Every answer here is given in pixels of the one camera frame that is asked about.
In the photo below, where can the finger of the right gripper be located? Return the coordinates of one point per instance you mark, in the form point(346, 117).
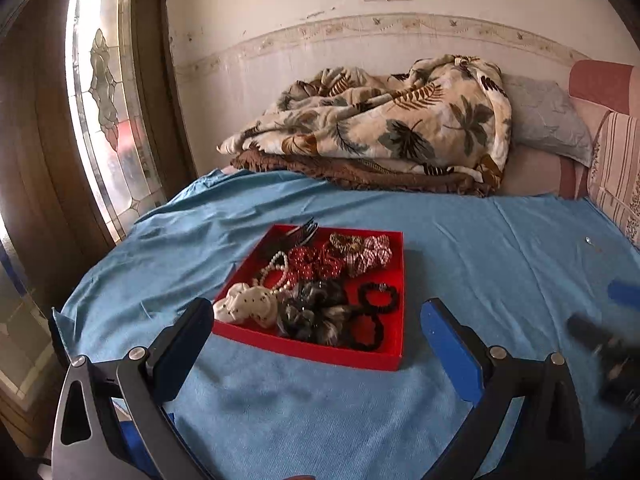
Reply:
point(591, 336)
point(625, 294)

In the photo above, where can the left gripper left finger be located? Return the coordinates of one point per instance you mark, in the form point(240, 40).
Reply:
point(87, 441)

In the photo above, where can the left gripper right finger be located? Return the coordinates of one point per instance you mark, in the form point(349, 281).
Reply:
point(547, 441)

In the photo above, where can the red polka dot scrunchie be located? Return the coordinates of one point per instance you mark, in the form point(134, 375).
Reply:
point(315, 263)

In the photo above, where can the blue bed sheet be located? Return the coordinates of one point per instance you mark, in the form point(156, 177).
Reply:
point(513, 268)

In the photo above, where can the striped pink cushion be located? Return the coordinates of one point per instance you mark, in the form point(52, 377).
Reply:
point(613, 181)

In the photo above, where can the red tray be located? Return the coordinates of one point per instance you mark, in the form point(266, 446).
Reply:
point(374, 334)

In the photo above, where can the grey pillow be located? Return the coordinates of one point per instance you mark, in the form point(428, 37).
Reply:
point(545, 119)

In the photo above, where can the white dotted scrunchie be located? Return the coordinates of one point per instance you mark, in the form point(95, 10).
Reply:
point(243, 302)

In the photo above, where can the pink bed headboard cushion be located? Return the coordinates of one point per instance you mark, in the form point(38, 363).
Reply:
point(596, 89)

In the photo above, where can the red white striped scrunchie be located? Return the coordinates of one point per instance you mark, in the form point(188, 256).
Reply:
point(369, 253)

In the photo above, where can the leaf pattern blanket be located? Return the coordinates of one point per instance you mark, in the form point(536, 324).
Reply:
point(446, 115)

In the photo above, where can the grey black fluffy scrunchie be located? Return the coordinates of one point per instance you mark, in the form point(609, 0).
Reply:
point(314, 311)

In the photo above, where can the brown ruffled blanket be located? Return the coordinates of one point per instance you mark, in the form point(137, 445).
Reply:
point(360, 174)

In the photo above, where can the black hair claw clip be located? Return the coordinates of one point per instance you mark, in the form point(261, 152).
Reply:
point(295, 237)

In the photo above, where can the stained glass window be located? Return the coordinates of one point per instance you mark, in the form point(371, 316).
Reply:
point(106, 113)

